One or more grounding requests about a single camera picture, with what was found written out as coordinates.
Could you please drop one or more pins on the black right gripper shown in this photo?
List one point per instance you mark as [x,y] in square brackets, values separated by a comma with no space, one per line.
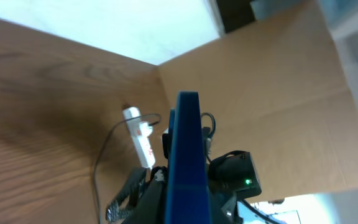
[140,201]

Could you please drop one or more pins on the blue Galaxy smartphone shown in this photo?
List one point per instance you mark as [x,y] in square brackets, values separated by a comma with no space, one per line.
[186,161]

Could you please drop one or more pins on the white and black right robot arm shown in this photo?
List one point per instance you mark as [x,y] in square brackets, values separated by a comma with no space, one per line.
[232,178]

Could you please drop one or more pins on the white power strip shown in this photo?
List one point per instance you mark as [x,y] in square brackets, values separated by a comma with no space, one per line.
[142,145]

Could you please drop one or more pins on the tan cardboard box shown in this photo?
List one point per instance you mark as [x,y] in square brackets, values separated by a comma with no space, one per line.
[277,90]

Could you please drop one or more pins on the white USB wall charger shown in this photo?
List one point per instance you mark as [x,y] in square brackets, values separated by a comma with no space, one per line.
[144,129]

